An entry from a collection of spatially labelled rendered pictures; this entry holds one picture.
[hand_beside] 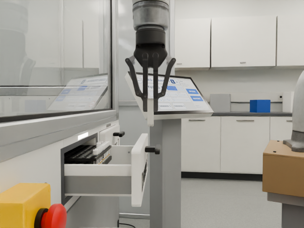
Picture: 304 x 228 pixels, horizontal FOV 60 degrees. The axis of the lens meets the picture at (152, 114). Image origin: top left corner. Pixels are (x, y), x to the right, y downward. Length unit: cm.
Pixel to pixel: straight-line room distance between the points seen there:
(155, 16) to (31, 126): 38
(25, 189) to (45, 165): 12
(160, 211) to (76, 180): 115
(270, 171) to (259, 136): 286
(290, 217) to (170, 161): 83
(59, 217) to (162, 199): 131
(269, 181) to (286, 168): 6
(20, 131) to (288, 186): 70
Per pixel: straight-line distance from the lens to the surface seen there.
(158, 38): 65
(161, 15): 66
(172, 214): 171
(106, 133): 84
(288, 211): 96
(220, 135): 362
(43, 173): 47
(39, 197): 35
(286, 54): 419
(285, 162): 83
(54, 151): 50
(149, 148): 63
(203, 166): 365
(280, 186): 85
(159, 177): 160
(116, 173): 53
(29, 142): 41
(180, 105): 152
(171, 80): 165
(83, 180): 55
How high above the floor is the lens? 101
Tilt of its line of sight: 2 degrees down
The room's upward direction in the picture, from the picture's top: straight up
